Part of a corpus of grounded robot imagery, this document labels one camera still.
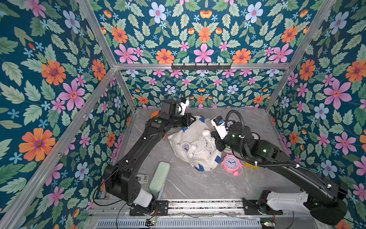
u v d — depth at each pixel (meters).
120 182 0.40
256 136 0.99
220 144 0.58
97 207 0.75
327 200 0.38
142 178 0.82
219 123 0.55
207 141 0.73
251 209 0.73
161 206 0.74
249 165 0.47
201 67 0.93
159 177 0.81
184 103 0.68
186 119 0.65
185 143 0.91
